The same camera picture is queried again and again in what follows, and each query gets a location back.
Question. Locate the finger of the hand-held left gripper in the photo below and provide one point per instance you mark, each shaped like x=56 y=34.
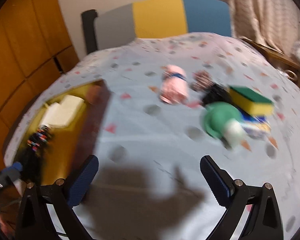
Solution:
x=16 y=167

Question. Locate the pink cloth bundle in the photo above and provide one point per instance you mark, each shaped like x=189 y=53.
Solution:
x=173 y=87

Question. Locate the wooden wardrobe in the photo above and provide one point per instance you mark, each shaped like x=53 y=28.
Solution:
x=27 y=42

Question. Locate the blue and white packet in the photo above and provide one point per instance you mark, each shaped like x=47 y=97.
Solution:
x=258 y=127

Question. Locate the green plastic container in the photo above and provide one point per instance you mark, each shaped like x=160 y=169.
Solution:
x=220 y=120

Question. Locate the patterned plastic tablecloth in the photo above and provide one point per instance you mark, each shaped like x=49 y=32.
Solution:
x=152 y=130

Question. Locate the white foam block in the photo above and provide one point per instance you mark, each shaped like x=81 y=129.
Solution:
x=62 y=111

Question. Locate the wooden side table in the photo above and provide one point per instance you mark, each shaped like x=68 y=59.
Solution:
x=270 y=52

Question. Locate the gold tin box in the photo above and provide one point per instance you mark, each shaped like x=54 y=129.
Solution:
x=65 y=142

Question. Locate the grey yellow blue chair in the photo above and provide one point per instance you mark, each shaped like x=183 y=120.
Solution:
x=160 y=17

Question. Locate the black scrunchie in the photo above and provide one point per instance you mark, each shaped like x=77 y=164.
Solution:
x=216 y=93

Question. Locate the black fur pompom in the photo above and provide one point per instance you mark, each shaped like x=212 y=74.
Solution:
x=31 y=162

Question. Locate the patterned scrunchie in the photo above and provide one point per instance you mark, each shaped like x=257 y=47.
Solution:
x=201 y=80

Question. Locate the green and yellow sponge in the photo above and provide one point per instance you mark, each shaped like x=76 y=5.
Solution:
x=255 y=105

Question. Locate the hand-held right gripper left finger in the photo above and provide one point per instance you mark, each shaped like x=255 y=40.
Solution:
x=82 y=180

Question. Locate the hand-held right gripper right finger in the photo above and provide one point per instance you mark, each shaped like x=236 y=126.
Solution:
x=215 y=182

